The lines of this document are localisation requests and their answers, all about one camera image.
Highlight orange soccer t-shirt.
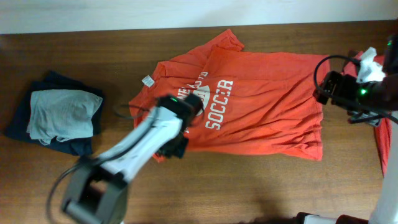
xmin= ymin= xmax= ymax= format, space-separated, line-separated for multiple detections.
xmin=130 ymin=30 xmax=330 ymax=161

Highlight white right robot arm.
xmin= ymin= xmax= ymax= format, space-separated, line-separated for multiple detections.
xmin=313 ymin=35 xmax=397 ymax=224

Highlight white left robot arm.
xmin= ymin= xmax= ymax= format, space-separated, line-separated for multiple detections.
xmin=61 ymin=93 xmax=203 ymax=224

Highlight red shirt pile right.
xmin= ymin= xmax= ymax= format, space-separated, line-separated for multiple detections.
xmin=342 ymin=51 xmax=392 ymax=176

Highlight light grey folded garment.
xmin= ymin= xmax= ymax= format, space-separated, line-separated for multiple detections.
xmin=26 ymin=89 xmax=103 ymax=146

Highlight navy folded garment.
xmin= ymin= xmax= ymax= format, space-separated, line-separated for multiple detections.
xmin=4 ymin=71 xmax=105 ymax=156

